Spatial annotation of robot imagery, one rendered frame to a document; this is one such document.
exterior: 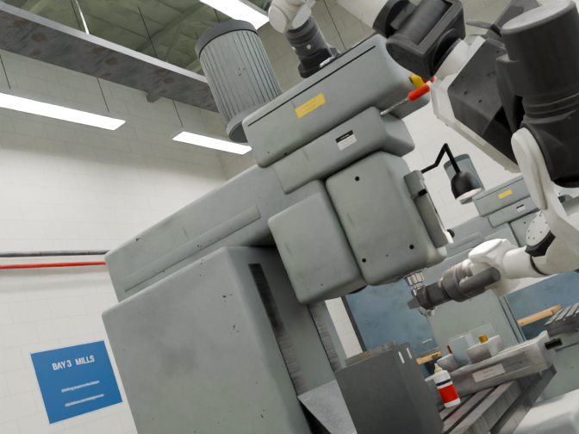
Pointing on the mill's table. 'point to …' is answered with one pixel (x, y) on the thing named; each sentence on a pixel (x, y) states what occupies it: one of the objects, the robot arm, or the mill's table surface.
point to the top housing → (331, 101)
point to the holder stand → (388, 393)
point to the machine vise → (494, 368)
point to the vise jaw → (480, 351)
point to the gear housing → (344, 148)
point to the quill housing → (382, 219)
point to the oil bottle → (445, 387)
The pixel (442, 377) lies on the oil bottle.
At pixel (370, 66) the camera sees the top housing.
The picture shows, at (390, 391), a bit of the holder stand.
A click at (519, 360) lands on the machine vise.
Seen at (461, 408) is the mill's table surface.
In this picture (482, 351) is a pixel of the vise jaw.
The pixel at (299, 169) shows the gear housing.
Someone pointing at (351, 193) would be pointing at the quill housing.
